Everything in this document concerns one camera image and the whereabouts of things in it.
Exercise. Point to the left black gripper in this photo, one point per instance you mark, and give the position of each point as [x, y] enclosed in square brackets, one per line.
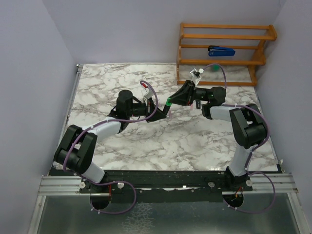
[149, 107]

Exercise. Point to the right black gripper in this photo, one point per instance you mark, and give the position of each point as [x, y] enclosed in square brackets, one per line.
[184, 96]

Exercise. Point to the green black highlighter pen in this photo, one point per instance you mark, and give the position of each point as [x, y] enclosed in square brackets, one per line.
[165, 111]

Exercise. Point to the orange black highlighter pen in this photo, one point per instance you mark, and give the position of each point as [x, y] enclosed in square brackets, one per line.
[198, 104]

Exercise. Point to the green pen cap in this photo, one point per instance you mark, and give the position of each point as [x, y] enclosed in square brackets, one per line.
[168, 104]

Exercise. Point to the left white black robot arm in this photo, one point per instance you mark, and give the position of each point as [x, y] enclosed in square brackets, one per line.
[76, 149]

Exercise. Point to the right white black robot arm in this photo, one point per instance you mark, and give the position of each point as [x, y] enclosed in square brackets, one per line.
[249, 127]

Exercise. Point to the green small object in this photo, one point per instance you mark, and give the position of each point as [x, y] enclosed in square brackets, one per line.
[215, 68]

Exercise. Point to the blue stapler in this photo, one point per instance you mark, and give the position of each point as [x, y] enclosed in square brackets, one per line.
[219, 51]

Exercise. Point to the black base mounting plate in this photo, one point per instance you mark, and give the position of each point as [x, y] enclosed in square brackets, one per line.
[166, 186]

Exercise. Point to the wooden shelf rack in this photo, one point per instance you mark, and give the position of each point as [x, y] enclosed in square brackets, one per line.
[258, 58]

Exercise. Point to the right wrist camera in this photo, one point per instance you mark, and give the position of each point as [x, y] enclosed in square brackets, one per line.
[196, 75]

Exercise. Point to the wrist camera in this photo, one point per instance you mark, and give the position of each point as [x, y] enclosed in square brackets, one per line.
[196, 75]
[147, 93]

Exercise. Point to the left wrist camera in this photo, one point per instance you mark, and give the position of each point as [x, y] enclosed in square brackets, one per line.
[147, 93]

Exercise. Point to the aluminium rail frame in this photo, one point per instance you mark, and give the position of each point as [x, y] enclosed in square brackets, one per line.
[59, 209]

